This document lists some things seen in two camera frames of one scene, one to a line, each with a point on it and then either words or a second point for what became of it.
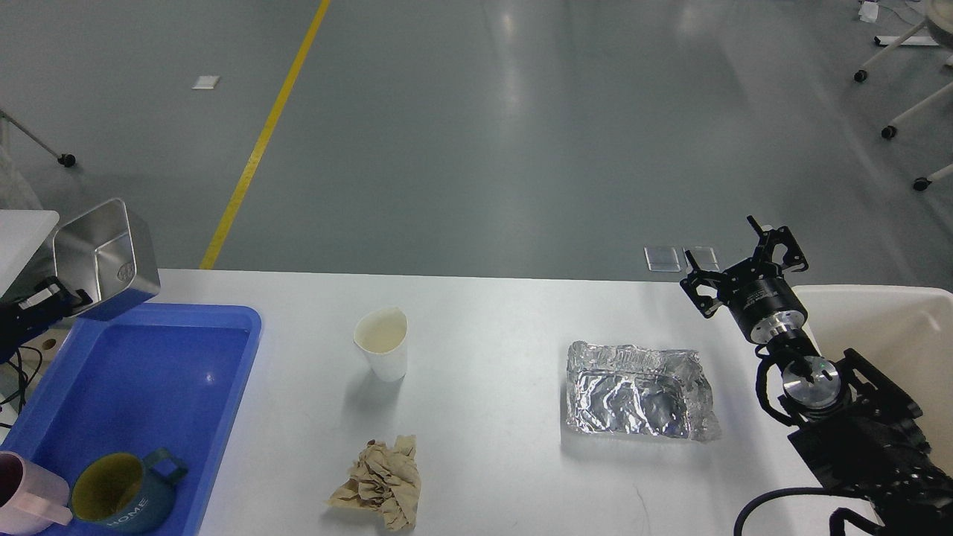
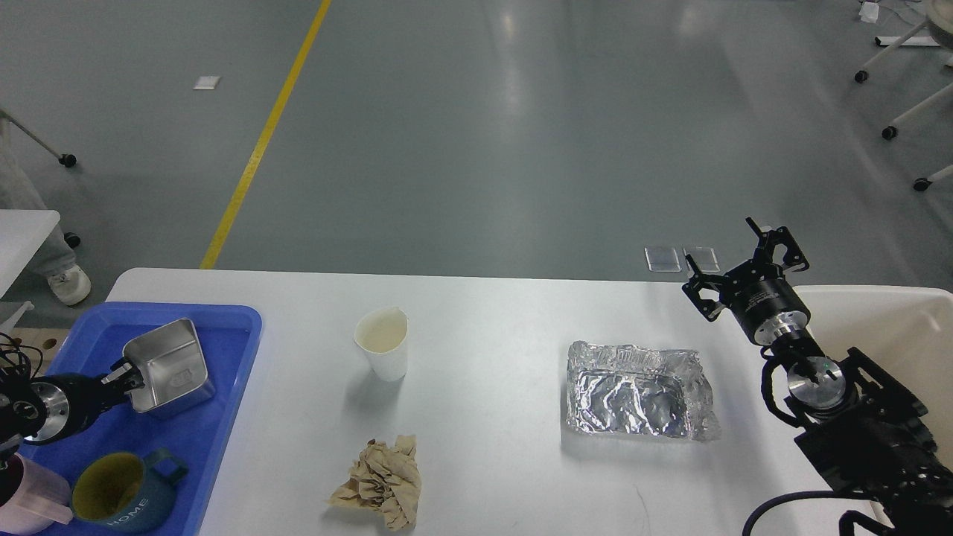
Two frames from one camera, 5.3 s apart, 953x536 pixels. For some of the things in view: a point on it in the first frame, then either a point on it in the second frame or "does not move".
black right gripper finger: (769, 239) does not move
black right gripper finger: (708, 306) does not move
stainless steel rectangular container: (110, 253) -> (173, 368)
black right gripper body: (762, 301) does not move
